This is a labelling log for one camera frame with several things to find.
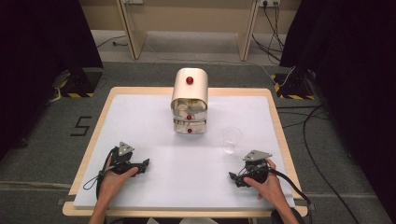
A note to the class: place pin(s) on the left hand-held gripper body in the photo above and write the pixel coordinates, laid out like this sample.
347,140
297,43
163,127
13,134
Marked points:
122,160

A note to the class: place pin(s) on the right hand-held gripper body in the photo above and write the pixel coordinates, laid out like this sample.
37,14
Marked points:
257,169

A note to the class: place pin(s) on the person's right hand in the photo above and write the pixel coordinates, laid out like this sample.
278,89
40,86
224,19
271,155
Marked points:
272,188

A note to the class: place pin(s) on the person's left hand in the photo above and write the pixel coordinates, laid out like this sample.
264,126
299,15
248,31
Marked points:
110,185

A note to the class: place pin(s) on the white table mat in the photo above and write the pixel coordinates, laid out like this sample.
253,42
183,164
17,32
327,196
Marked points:
174,174

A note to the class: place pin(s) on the clear plastic cup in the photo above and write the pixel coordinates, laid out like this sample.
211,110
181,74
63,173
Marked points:
232,137

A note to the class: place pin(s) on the wooden table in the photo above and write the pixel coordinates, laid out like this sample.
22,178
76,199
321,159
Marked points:
102,116

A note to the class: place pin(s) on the small patterned drawer red knob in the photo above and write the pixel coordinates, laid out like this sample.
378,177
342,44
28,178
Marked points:
189,129
189,116

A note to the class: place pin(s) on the cream mini cabinet red knobs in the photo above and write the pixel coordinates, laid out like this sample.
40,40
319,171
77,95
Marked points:
190,90

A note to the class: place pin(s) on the black stand base striped tape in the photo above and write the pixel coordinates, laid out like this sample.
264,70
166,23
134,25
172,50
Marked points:
82,82
294,87

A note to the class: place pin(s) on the wooden desk leg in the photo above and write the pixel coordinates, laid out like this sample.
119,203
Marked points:
134,34
247,34

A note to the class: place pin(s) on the black curtain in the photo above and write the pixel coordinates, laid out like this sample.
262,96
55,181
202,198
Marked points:
351,77
40,62

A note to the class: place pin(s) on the white wall socket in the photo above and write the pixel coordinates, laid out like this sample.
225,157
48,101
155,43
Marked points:
133,1
269,2

